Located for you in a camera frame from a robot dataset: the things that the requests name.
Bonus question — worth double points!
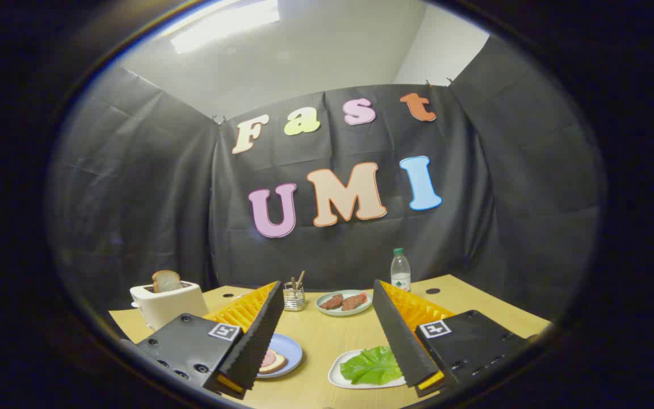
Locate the black backdrop cloth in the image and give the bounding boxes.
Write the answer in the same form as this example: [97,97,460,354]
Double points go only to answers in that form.
[49,35,609,322]

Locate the toasted bread slice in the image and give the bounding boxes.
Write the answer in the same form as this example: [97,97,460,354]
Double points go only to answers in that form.
[152,270,182,294]

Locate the metal mesh utensil holder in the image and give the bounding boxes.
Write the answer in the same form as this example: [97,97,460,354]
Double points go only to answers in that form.
[283,282,306,312]

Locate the green lettuce leaf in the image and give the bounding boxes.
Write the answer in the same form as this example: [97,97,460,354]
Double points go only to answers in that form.
[340,346,403,385]

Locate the clear water bottle green cap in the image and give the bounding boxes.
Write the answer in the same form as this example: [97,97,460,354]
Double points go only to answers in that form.
[391,248,412,293]

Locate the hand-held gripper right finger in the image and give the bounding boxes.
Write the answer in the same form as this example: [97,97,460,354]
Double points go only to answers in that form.
[372,279,532,398]

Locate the blue plate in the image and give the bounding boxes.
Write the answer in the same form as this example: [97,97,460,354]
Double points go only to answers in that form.
[256,333,304,379]

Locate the white square plate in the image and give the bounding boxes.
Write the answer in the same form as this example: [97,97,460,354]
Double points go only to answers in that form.
[328,348,407,390]

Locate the white toaster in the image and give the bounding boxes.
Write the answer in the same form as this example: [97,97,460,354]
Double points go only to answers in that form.
[129,281,209,331]

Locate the flat white bread slice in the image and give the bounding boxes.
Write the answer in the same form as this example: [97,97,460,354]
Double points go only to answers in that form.
[259,349,288,374]

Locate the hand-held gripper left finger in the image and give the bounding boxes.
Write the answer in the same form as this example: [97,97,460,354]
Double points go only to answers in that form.
[134,280,286,400]

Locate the pale green plate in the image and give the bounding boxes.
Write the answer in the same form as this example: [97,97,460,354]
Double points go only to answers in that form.
[316,290,373,316]

